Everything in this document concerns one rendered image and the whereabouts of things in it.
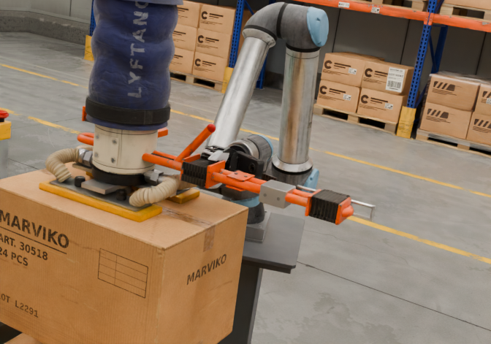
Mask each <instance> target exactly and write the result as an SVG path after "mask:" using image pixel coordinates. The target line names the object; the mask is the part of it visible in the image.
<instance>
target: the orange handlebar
mask: <svg viewBox="0 0 491 344"><path fill-rule="evenodd" d="M167 135H168V129H167V128H166V127H165V128H163V129H159V130H158V138H159V137H163V136H167ZM77 140H78V141H79V142H81V143H84V144H87V145H92V146H94V133H89V132H85V133H81V134H78V136H77ZM153 153H155V154H157V155H160V156H166V157H168V158H173V159H174V160H175V159H176V158H177V156H173V155H170V154H167V153H162V152H159V151H157V150H155V151H154V152H153ZM160 156H155V155H152V154H149V153H144V154H143V155H142V160H143V161H147V162H151V163H153V164H158V165H161V166H163V167H168V168H170V169H175V170H178V171H181V163H180V162H178V161H173V160H170V159H167V158H162V157H160ZM254 177H255V175H251V174H248V173H245V172H240V171H236V172H231V171H228V170H225V169H220V170H219V173H217V172H213V173H212V175H211V177H210V179H211V180H214V181H216V182H219V183H223V184H226V185H225V187H227V188H232V189H235V190H238V191H245V190H247V191H252V192H254V193H258V194H259V192H260V187H261V184H263V183H266V182H267V181H265V180H260V179H257V178H254ZM309 195H311V194H310V193H307V192H304V191H300V190H297V189H294V190H293V192H292V194H290V193H288V194H287V195H286V197H285V200H286V202H290V203H292V204H296V205H300V206H303V207H306V205H307V200H308V196H309ZM353 213H354V208H353V207H352V206H351V205H349V206H348V207H347V208H344V209H343V212H342V217H344V218H345V217H349V216H351V215H353Z"/></svg>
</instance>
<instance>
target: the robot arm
mask: <svg viewBox="0 0 491 344"><path fill-rule="evenodd" d="M328 31H329V23H328V17H327V14H326V12H325V11H324V10H322V9H317V8H314V7H305V6H300V5H296V4H287V3H286V2H278V3H274V4H270V5H267V6H266V7H263V8H262V9H260V10H259V11H257V12H256V13H255V14H254V15H252V16H251V18H250V19H249V20H248V21H247V23H246V24H245V26H244V29H243V33H242V34H243V37H244V42H243V46H242V47H241V50H240V53H239V56H238V58H237V61H236V64H235V67H234V69H233V72H232V75H231V77H230V80H229V83H228V86H227V89H226V91H225V94H224V97H223V99H222V101H221V105H220V107H219V109H218V113H217V115H216V119H215V120H214V123H213V124H214V125H215V127H216V130H215V131H214V132H213V133H212V134H211V135H210V136H209V137H208V140H207V142H206V145H205V148H204V150H203V151H202V155H204V156H209V158H208V160H209V161H223V160H225V161H226V162H225V168H224V169H225V170H228V171H231V172H236V171H240V172H245V173H248V174H251V175H255V177H254V178H257V179H260V180H261V179H262V173H265V174H268V175H271V176H273V177H276V178H277V181H278V182H282V183H286V184H289V185H292V186H296V189H297V190H300V191H304V192H307V193H310V194H312V193H313V192H310V191H306V190H303V189H300V188H297V185H299V186H304V187H307V188H312V189H316V185H317V182H318V179H319V170H318V169H317V168H313V160H312V158H311V157H310V156H309V155H308V152H309V145H310V138H311V125H312V117H313V104H314V97H315V90H316V76H317V69H318V62H319V51H320V49H321V46H324V45H325V43H326V41H327V35H328ZM277 39H285V40H286V60H285V70H284V79H283V97H282V107H281V125H280V134H279V143H278V153H276V154H275V155H274V156H273V157H271V156H272V155H273V144H272V143H271V141H270V140H269V139H268V138H267V137H266V136H265V135H262V134H252V135H250V136H248V137H246V138H243V139H240V140H238V141H236V139H237V136H238V133H239V130H240V127H241V125H242V122H243V119H244V117H245V114H246V110H247V108H248V105H249V102H250V100H251V97H252V94H253V92H254V89H255V86H256V82H257V80H258V78H259V74H260V72H261V69H262V66H263V63H264V60H265V58H266V55H267V51H268V50H269V48H270V47H273V46H274V45H275V43H276V40H277ZM225 185H226V184H223V183H219V184H217V185H214V186H212V187H209V188H206V187H205V186H204V187H202V186H197V187H196V188H199V189H200V190H206V191H210V192H213V193H216V194H220V195H223V196H222V198H221V199H223V200H226V201H229V202H233V203H235V204H238V205H242V206H245V207H248V218H247V224H255V223H261V222H263V220H264V216H265V212H264V205H263V203H262V202H259V194H258V193H254V192H252V191H247V190H245V191H238V190H235V189H232V188H227V187H225Z"/></svg>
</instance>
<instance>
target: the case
mask: <svg viewBox="0 0 491 344"><path fill-rule="evenodd" d="M54 178H56V177H55V175H53V174H52V173H51V172H50V171H48V170H47V168H45V169H40V170H37V171H33V172H28V173H25V174H22V175H16V176H12V177H7V178H4V179H0V322H2V323H4V324H6V325H8V326H11V327H12V328H14V329H16V330H18V331H20V332H22V333H24V334H26V335H28V336H30V337H33V338H34V339H36V340H38V341H40V342H42V343H44V344H217V343H219V342H220V341H221V340H223V339H224V338H225V337H226V336H227V335H229V334H230V333H231V332H232V326H233V320H234V314H235V304H236V299H237V288H238V283H239V277H240V267H241V261H242V255H243V246H244V239H245V234H246V224H247V218H248V207H245V206H242V205H238V204H235V203H233V202H229V201H226V200H223V199H219V198H217V197H214V196H210V195H207V194H203V193H199V196H198V197H197V198H194V199H192V200H190V201H187V202H185V203H183V204H178V203H176V202H171V201H169V200H166V199H165V200H162V201H161V202H157V203H155V202H154V203H153V204H155V205H158V206H161V207H162V212H161V213H160V214H158V215H156V216H154V217H152V218H149V219H147V220H145V221H143V222H140V223H139V222H136V221H133V220H130V219H128V218H124V217H121V216H119V215H115V214H112V213H109V212H106V211H103V210H100V209H97V208H95V207H91V206H88V205H85V204H82V203H79V202H76V201H73V200H71V199H67V198H65V197H62V196H59V195H56V194H52V193H50V192H47V191H43V190H41V189H39V183H41V182H44V181H46V180H51V179H54Z"/></svg>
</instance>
